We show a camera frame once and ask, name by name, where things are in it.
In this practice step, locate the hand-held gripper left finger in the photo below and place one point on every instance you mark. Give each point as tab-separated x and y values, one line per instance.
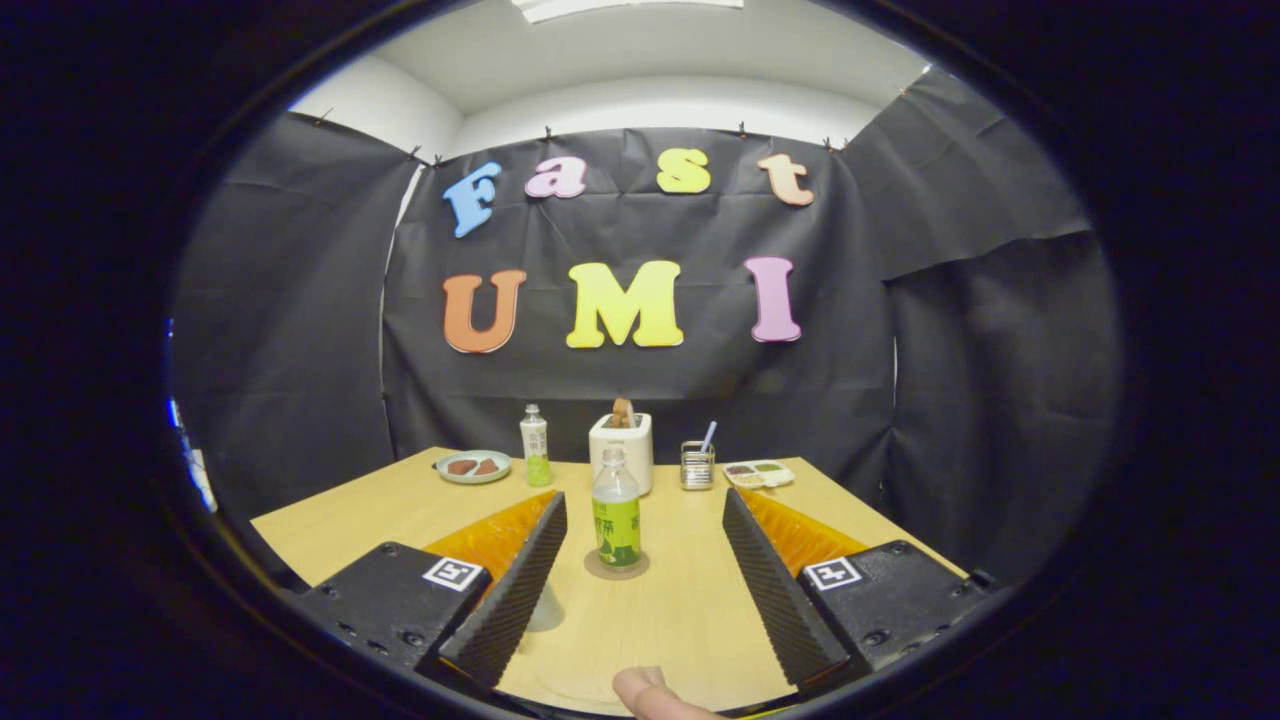
515	590

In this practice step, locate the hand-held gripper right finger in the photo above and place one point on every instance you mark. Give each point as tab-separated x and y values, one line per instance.
775	590

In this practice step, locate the white cup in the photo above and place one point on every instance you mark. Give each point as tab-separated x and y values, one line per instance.
545	605

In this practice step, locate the round brown coaster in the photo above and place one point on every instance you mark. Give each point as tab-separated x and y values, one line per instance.
600	573

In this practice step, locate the juice bottle with green label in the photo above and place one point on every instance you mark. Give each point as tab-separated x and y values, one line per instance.
617	535

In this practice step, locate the slim bottle of green drink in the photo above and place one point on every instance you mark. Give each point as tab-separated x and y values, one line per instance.
535	450

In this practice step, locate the wooden table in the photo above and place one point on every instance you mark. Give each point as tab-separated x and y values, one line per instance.
680	620

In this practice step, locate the white compartment tray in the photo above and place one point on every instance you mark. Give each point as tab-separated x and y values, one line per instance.
760	475

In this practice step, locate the pale green plate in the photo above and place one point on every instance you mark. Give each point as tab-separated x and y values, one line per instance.
475	480

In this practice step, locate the purple straw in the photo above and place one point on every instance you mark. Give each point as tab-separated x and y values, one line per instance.
708	435

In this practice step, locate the white toaster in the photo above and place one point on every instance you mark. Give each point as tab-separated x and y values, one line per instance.
625	435

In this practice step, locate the brown toast slice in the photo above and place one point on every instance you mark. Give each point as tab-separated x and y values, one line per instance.
622	412

